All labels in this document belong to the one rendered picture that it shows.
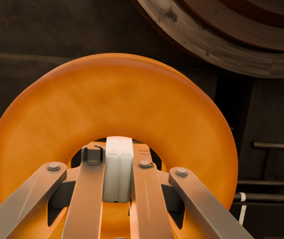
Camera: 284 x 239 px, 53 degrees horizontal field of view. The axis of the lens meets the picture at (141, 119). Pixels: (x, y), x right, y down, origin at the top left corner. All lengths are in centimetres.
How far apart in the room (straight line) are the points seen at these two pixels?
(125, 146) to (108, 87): 3
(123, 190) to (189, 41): 23
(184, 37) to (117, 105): 21
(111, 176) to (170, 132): 4
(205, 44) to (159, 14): 6
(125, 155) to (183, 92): 5
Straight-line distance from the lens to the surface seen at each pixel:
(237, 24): 35
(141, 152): 17
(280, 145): 54
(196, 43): 36
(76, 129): 17
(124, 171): 16
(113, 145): 16
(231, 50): 37
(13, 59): 47
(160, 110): 16
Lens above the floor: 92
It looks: 16 degrees down
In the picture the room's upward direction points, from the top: 5 degrees clockwise
